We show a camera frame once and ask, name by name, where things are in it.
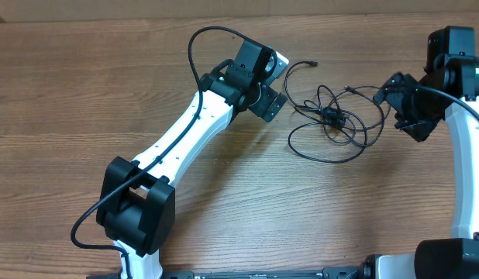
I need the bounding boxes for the black cable long tail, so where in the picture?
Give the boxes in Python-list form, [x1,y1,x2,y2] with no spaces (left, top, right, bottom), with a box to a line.
[284,60,370,164]

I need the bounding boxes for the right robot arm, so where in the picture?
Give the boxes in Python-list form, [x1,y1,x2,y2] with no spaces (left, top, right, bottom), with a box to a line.
[357,26,479,278]

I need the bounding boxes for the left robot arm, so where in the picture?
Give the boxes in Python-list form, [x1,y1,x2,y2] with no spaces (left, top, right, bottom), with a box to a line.
[96,41,289,278]

